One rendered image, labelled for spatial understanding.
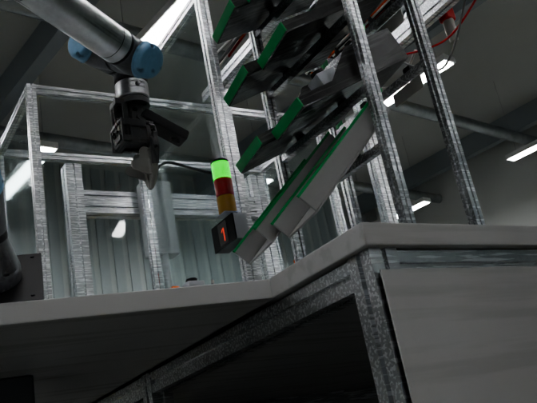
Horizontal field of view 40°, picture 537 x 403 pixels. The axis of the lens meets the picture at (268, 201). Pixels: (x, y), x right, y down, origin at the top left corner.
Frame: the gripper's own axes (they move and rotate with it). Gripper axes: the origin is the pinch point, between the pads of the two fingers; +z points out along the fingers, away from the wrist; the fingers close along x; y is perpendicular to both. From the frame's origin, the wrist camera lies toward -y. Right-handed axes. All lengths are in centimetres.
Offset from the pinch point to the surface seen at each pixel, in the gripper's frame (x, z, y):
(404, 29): -27, -80, -122
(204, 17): -22, -65, -34
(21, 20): -534, -436, -122
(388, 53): 47, -8, -32
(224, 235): -23.4, 3.1, -28.7
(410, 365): 70, 54, 4
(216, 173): -22.8, -14.6, -29.2
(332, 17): 44, -17, -23
